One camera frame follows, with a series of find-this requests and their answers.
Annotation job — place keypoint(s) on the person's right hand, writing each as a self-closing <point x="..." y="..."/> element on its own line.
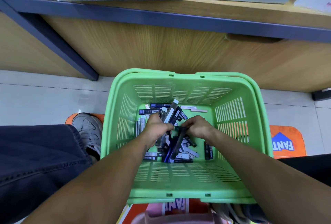
<point x="199" y="127"/>

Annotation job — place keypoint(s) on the person's left hand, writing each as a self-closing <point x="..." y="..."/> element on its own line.
<point x="155" y="130"/>

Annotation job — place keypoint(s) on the bundle of lead cases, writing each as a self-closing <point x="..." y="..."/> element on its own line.
<point x="173" y="143"/>

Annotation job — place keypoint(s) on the pile of lead cases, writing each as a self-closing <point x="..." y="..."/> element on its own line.
<point x="196" y="151"/>

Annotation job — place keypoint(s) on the green plastic basket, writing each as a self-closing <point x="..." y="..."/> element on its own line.
<point x="116" y="118"/>

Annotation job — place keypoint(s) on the person's left forearm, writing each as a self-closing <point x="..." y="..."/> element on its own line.
<point x="98" y="190"/>

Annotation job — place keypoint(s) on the person's right forearm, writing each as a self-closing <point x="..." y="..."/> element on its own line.
<point x="269" y="180"/>

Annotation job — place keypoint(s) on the grey sneaker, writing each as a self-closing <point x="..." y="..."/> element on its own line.
<point x="88" y="130"/>
<point x="238" y="213"/>

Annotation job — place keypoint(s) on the pink plastic stool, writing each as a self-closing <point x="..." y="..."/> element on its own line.
<point x="176" y="215"/>

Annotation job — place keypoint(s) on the colourful printed mat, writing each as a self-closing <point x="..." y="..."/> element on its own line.
<point x="287" y="141"/>

